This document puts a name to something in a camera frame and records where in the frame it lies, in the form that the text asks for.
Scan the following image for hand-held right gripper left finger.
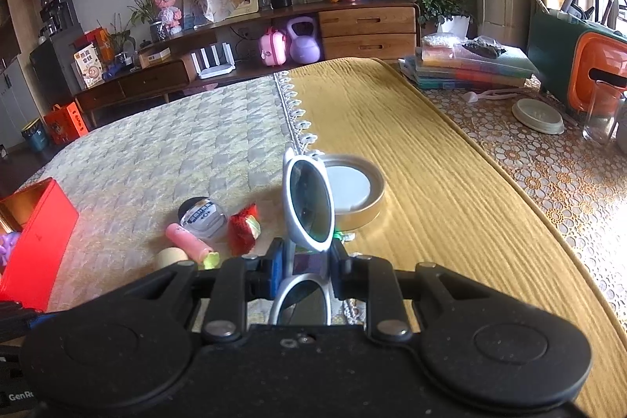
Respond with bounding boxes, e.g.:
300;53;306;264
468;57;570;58
146;238;287;345

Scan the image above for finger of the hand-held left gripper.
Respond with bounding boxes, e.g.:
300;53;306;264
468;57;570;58
0;299;50;340

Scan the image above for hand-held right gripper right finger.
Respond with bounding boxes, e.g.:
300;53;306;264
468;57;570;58
329;242;479;345

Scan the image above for red candy packet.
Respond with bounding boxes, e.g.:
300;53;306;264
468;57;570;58
228;203;262;256

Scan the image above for white sunglasses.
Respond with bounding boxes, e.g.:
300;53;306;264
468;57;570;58
268;150;340;327

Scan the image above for red tin box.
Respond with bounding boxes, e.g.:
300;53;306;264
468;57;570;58
0;177;80;314

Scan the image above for pink tube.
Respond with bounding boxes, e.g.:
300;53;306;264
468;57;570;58
165;223;214;262

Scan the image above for purple toy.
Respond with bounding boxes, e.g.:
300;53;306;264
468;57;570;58
0;232;23;268

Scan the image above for round gold tin lid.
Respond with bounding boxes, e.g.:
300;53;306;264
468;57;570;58
321;155;387;233

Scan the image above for small clear labelled jar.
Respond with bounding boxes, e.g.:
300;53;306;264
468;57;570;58
177;197;230;245

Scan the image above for beige round cap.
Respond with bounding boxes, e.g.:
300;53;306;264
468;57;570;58
156;246;190;273

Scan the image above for yellow blanket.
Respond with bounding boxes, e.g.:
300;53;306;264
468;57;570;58
286;57;627;418

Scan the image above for teal bin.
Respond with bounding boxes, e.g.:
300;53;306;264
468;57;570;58
20;118;50;152

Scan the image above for orange gift box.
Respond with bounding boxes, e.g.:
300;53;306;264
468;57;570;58
43;101;90;146

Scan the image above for white router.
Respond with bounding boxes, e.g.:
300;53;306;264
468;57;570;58
190;43;236;80

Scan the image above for pink toy suitcase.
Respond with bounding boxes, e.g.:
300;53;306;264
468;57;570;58
259;27;289;67

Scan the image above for purple kettlebell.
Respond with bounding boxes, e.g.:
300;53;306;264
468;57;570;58
285;16;322;63

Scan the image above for white plastic tool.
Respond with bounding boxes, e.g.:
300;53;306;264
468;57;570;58
464;89;521;104

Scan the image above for stack of books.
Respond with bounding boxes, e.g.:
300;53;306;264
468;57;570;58
398;45;540;92

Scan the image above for lace tablecloth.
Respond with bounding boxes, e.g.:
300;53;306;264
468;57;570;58
421;75;627;296

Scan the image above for small cardboard box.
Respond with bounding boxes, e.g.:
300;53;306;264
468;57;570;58
138;47;172;69

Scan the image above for wooden tv cabinet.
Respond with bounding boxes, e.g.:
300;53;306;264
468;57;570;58
73;0;423;116

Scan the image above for white round lid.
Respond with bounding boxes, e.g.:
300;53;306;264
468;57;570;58
511;98;565;135

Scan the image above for black mini fridge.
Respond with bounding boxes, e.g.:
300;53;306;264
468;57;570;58
29;25;85;96

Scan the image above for white orange snack box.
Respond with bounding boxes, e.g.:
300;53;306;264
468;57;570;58
73;44;107;89

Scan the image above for clear bag of dark snacks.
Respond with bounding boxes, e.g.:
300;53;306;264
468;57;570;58
453;36;508;59

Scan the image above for pink doll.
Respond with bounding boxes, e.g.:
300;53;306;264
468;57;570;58
150;0;184;35

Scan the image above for small potted plant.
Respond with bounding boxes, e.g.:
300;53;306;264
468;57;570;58
128;0;170;43

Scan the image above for red orange box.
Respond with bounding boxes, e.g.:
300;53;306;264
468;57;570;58
73;27;112;56

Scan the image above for clear glass cup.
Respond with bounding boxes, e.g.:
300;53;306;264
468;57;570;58
582;79;627;145

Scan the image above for black coffee machine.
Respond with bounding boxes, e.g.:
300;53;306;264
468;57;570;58
38;0;82;40

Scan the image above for green orange utensil holder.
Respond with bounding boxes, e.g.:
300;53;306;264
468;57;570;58
526;8;627;119

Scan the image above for wall shelf cabinet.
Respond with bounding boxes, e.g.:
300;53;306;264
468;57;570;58
0;0;46;150

